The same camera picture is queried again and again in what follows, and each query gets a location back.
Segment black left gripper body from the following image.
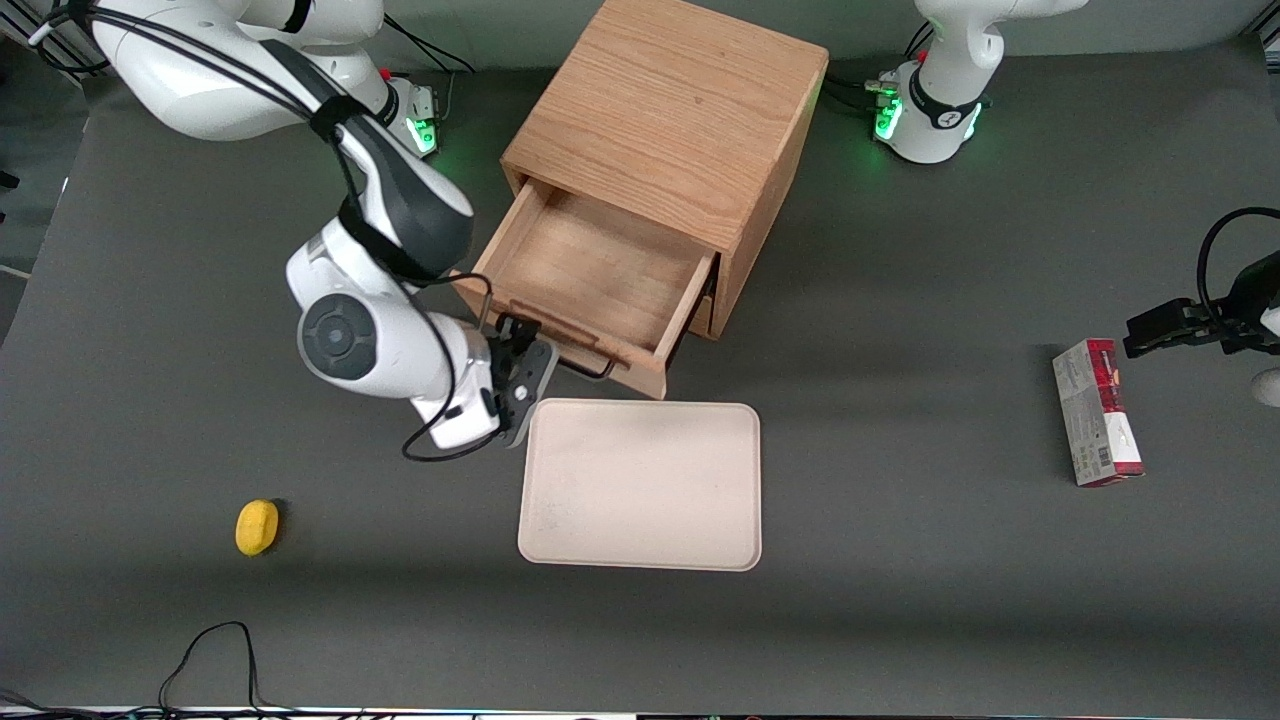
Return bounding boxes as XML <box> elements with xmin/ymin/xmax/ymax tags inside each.
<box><xmin>1213</xmin><ymin>252</ymin><xmax>1280</xmax><ymax>357</ymax></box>

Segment wooden drawer with black handle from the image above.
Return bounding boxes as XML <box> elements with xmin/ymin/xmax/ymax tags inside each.
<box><xmin>450</xmin><ymin>175</ymin><xmax>720</xmax><ymax>401</ymax></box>

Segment wooden drawer cabinet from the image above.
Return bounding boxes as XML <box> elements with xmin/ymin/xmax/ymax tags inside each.
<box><xmin>500</xmin><ymin>0</ymin><xmax>830</xmax><ymax>342</ymax></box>

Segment red plaid cardboard box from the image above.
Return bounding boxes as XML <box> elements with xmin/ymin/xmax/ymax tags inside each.
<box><xmin>1052</xmin><ymin>338</ymin><xmax>1145</xmax><ymax>488</ymax></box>

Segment beige plastic tray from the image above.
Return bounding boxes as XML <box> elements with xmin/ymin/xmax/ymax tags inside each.
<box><xmin>517</xmin><ymin>398</ymin><xmax>763</xmax><ymax>573</ymax></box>

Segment yellow lemon toy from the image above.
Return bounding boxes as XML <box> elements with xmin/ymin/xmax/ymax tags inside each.
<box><xmin>235</xmin><ymin>499</ymin><xmax>280</xmax><ymax>557</ymax></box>

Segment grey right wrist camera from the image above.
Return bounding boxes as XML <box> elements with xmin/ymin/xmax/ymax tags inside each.
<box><xmin>485</xmin><ymin>338</ymin><xmax>560</xmax><ymax>449</ymax></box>

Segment black cable loop left gripper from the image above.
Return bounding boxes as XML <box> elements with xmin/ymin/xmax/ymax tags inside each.
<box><xmin>1196</xmin><ymin>207</ymin><xmax>1280</xmax><ymax>327</ymax></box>

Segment black right arm base cable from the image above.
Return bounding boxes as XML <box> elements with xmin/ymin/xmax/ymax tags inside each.
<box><xmin>383</xmin><ymin>12</ymin><xmax>477</xmax><ymax>77</ymax></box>

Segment black arm base cable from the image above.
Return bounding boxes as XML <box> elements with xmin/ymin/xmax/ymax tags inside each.
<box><xmin>383</xmin><ymin>12</ymin><xmax>477</xmax><ymax>77</ymax></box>
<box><xmin>824</xmin><ymin>74</ymin><xmax>887</xmax><ymax>112</ymax></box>

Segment thin black cable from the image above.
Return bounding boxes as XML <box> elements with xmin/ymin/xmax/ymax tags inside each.
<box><xmin>0</xmin><ymin>621</ymin><xmax>301</xmax><ymax>720</ymax></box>

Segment black cable along right arm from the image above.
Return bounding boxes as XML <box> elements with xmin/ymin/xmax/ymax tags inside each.
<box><xmin>28</xmin><ymin>0</ymin><xmax>501</xmax><ymax>464</ymax></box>

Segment black left arm base cable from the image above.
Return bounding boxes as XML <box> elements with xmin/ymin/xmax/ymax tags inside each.
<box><xmin>824</xmin><ymin>74</ymin><xmax>887</xmax><ymax>112</ymax></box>

